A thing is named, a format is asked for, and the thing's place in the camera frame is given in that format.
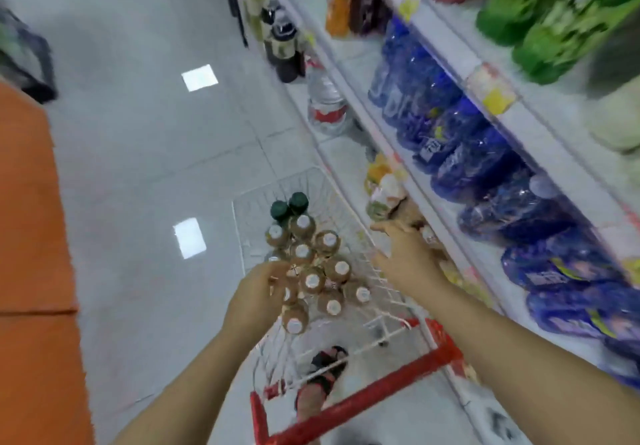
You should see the person's left black sandal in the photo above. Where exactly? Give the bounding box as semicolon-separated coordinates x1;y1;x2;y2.
295;345;349;410

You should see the bunch of white-capped tan bottles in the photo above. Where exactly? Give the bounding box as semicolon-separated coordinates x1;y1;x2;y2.
263;213;373;336

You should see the store shelving unit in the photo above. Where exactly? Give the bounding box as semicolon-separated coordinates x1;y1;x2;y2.
219;0;640;445

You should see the red-handled white wire cart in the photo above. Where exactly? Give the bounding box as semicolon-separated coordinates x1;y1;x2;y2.
231;166;466;445

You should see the bright green drink bottle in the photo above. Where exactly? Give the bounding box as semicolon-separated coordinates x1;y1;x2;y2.
512;0;640;86
475;0;581;47

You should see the dark drink bottle white cap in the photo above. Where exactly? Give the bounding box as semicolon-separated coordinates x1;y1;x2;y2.
269;15;307;85
261;0;281;63

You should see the person's right hand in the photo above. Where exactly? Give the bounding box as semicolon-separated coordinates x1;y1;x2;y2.
369;221;449;300

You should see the yellow juice bottle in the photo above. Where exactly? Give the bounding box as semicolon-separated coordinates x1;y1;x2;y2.
363;153;393;196

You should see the row of blue drink bottles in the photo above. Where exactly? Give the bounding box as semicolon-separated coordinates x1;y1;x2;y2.
367;15;640;390

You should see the red yellow price tag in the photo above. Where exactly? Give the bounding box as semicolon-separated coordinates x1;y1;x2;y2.
597;219;640;286
465;63;519;117
389;0;422;23

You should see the person's left forearm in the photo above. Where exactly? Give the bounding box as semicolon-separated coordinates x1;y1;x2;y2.
112;329;261;445

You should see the white green-label juice bottle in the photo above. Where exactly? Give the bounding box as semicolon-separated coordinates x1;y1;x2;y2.
366;175;407;222

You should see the person's left leg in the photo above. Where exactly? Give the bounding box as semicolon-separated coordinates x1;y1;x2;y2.
295;349;349;445

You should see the black low display stand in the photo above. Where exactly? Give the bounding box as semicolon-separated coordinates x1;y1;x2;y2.
0;2;59;105

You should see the large water bottle red label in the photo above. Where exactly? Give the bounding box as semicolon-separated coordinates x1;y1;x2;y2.
305;57;351;136

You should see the orange panelled display rack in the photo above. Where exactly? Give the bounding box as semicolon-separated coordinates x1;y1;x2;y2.
0;79;96;445

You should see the person's right forearm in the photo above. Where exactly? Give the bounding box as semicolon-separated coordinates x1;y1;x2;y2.
425;279;640;445

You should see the person's left hand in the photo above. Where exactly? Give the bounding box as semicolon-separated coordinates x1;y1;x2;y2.
222;259;291;343

